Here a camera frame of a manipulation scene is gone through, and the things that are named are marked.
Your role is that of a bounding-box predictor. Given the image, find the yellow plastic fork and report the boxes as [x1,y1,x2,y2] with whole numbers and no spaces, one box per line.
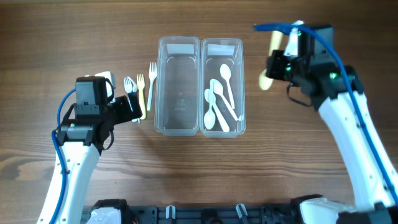
[137,74,147,119]

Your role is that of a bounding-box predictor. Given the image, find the yellow plastic spoon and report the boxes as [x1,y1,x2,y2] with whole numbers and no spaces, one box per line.
[259,31,283,90]

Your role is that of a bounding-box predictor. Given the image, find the white plastic fork tall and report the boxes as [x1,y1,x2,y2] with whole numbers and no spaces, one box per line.
[147,62,157,111]

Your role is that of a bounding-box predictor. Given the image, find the white spoon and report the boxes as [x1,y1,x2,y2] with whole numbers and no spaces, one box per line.
[204,82,216,129]
[210,78,243,121]
[220,64,235,109]

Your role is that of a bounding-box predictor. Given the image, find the white spoon crossing diagonal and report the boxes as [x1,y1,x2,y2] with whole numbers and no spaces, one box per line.
[212,95,229,132]

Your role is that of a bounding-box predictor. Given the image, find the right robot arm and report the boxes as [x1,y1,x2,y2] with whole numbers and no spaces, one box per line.
[255,22,397,223]

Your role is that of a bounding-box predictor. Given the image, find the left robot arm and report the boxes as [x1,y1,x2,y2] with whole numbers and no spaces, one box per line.
[38,72,144,223]

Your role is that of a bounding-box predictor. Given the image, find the left clear plastic container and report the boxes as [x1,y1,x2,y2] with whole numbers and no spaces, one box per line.
[155,36,200,136]

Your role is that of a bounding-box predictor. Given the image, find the clear plastic container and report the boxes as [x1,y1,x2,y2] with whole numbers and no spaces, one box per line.
[155,36,200,136]
[199,38,246,138]

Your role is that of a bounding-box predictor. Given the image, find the right clear plastic container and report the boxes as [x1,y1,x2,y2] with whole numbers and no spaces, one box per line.
[199,38,246,138]

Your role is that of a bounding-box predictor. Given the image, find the right blue cable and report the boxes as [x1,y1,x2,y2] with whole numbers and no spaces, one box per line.
[252,22,398,206]

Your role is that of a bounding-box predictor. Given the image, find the blue cable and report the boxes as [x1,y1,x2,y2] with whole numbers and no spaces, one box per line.
[49,88,77,224]
[252,22,398,206]

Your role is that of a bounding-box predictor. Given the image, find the left blue cable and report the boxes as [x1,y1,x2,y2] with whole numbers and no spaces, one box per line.
[49,88,77,224]

